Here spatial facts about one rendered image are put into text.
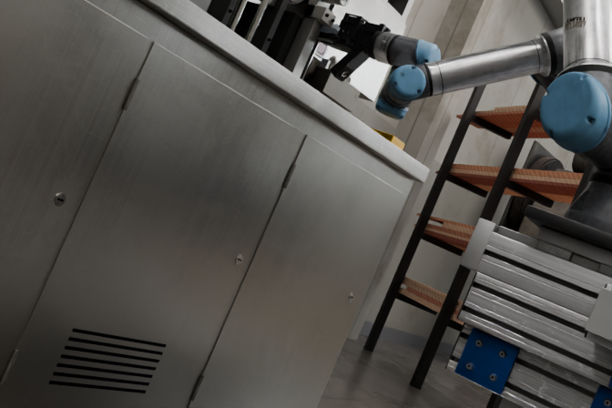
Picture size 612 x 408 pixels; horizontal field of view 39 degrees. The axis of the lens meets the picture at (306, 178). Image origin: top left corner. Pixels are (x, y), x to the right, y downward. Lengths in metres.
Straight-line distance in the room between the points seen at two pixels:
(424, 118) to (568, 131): 5.16
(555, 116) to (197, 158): 0.63
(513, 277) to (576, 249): 0.11
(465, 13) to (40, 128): 5.63
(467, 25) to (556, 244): 5.29
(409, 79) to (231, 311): 0.62
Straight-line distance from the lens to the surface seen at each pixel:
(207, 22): 1.49
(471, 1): 6.81
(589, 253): 1.50
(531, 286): 1.51
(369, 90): 3.05
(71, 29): 1.35
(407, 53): 2.04
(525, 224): 8.25
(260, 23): 1.88
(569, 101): 1.45
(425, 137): 6.53
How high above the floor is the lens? 0.63
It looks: 3 degrees up
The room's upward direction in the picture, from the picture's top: 24 degrees clockwise
